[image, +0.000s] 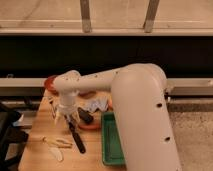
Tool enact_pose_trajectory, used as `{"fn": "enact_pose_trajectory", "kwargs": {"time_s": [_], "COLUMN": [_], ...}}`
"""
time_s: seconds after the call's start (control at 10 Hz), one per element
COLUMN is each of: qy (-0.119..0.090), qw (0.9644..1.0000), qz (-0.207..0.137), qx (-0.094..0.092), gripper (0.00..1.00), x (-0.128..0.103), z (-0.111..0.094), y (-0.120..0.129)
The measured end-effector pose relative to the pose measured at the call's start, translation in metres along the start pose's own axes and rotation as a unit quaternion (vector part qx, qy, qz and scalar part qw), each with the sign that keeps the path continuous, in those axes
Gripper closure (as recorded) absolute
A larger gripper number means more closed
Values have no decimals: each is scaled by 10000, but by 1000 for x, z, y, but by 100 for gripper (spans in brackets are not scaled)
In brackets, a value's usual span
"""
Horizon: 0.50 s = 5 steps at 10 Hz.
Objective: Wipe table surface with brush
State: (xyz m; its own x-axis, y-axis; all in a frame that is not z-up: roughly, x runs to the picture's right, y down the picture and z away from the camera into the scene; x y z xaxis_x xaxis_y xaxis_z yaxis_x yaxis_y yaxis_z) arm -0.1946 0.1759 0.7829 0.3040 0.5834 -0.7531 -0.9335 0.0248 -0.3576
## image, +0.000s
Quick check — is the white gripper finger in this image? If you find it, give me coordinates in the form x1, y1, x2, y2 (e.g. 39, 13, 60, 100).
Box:
54, 111, 62, 125
73, 110, 80, 123

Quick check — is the black handled brush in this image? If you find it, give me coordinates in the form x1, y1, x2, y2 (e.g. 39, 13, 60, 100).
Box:
65, 115, 86, 154

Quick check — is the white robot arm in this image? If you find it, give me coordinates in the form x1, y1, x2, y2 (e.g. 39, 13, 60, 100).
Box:
53, 63, 182, 171

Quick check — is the black remote control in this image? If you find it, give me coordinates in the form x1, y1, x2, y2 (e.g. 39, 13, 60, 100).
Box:
78, 108, 94, 124

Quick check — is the orange carrot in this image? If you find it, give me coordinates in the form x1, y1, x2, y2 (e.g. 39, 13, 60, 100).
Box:
78, 124, 101, 130

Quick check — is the purple bowl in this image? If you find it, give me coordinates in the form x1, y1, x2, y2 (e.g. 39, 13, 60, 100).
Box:
78, 91, 96, 99

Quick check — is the crumpled grey cloth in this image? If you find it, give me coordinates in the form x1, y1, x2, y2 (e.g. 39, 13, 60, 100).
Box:
84, 97, 108, 113

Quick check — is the cream wooden fork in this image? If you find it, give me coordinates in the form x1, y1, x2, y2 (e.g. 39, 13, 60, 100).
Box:
51, 138, 72, 148

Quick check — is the red bowl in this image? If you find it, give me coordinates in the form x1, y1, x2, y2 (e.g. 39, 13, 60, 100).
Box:
44, 75, 57, 94

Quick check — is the red yellow apple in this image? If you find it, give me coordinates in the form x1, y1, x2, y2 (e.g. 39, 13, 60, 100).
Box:
108, 99, 113, 110

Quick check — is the cream wooden spatula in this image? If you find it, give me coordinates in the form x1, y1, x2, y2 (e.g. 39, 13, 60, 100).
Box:
42, 137, 63, 162

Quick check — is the black chair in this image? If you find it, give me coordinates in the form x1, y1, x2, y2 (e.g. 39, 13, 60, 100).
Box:
0, 102, 28, 171

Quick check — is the green plastic tray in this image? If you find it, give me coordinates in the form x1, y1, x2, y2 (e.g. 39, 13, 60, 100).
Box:
101, 112, 125, 166

